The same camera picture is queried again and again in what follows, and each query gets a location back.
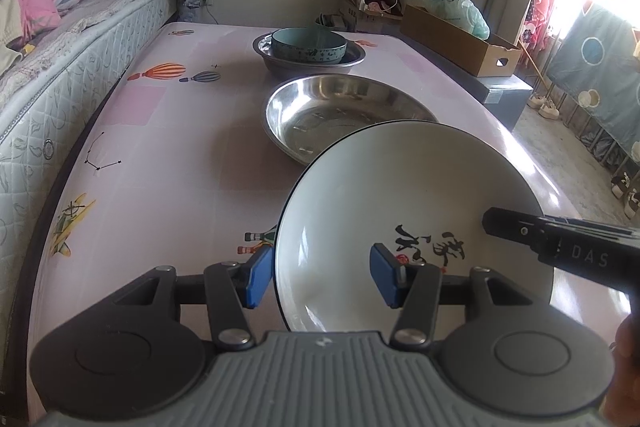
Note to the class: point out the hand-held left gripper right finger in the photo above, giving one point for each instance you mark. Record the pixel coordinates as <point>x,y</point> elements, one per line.
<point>384,274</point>

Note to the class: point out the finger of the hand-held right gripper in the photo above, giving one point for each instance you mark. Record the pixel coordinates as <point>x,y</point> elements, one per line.
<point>512,227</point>

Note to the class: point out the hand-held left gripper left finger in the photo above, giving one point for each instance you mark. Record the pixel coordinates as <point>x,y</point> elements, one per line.
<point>260,279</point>

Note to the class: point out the white black-rimmed ceramic plate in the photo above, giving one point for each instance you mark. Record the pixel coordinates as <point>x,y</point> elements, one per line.
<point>400,187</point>

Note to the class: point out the large stainless steel plate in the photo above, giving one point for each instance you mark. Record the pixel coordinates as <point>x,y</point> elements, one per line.
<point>340,107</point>

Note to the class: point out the stainless steel bowl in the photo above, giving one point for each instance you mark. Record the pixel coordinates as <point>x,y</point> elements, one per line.
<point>310,69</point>

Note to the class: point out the teal ceramic bowl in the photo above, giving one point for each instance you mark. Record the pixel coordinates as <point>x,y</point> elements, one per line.
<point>307,49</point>

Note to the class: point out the person's right hand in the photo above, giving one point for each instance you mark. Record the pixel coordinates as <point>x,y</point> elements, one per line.
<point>629,372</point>

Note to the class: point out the black and white sneakers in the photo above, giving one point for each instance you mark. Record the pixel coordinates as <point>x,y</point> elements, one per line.
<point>626,197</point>

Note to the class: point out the pair of white shoes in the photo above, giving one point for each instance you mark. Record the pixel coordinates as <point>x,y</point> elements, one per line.
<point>544,108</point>

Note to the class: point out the wooden stick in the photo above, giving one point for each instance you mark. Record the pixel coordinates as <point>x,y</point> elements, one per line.
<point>535,69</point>

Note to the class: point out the blue blanket with circles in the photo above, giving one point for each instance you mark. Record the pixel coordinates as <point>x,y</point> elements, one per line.
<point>600,72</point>

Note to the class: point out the long cardboard box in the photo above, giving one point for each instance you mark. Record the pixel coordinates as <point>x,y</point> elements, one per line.
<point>450,42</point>

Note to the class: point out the pink floral cloth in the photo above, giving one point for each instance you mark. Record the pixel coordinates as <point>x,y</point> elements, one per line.
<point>540,17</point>

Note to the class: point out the green plastic bag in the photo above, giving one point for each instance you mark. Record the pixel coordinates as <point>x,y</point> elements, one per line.
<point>457,14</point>

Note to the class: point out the small cardboard box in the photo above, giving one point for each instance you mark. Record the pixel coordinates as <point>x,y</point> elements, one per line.
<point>360,19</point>

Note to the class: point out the white quilted mattress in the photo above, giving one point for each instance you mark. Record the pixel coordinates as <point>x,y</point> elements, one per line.
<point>50,97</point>

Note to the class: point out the beige garment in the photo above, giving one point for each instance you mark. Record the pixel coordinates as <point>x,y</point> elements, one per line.
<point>10,22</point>

